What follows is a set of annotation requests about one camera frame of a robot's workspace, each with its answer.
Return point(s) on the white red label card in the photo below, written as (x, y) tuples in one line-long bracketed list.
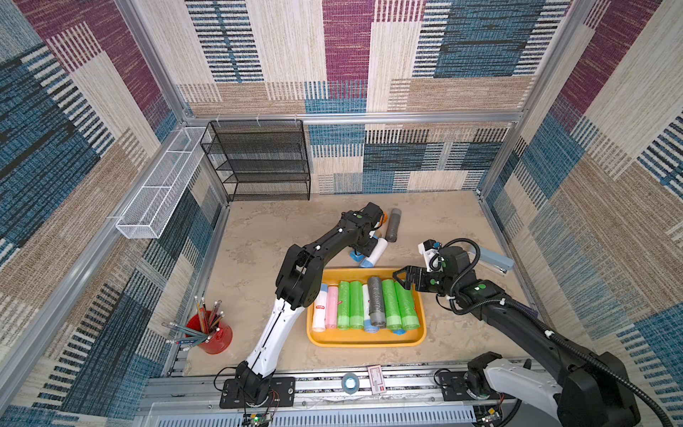
[(376, 380)]

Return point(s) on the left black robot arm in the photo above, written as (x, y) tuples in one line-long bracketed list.
[(299, 280)]

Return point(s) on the white labelled trash bag roll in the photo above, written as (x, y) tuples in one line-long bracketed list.
[(368, 326)]

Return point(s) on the light blue stapler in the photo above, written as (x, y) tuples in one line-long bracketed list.
[(495, 261)]

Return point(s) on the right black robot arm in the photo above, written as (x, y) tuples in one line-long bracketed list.
[(581, 388)]

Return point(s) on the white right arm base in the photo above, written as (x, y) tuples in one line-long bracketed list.
[(492, 377)]

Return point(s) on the white blue-end trash bag roll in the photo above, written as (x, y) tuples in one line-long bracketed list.
[(376, 254)]

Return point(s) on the red pen cup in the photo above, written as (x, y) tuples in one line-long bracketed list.
[(206, 330)]

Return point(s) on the black mesh shelf rack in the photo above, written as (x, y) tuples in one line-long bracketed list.
[(259, 160)]

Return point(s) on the pink trash bag roll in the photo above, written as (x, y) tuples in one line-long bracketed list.
[(331, 311)]

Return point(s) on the white wire mesh basket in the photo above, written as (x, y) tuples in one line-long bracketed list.
[(152, 207)]

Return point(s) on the light blue trash bag roll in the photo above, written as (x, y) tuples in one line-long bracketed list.
[(356, 256)]

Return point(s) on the grey trash bag roll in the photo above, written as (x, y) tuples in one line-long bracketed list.
[(376, 309), (393, 225)]

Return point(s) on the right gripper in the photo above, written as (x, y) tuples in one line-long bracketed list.
[(420, 275)]

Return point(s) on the tape roll on rail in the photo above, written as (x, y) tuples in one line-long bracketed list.
[(350, 383)]

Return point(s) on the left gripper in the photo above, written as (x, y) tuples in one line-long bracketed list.
[(366, 253)]

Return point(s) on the yellow plastic storage tray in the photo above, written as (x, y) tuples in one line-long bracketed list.
[(334, 338)]

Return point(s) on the short green trash bag roll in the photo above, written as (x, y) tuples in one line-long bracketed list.
[(356, 305)]

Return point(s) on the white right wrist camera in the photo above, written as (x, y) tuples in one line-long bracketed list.
[(429, 250)]

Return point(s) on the white blue trash bag roll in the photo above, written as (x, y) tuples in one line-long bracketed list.
[(320, 310)]

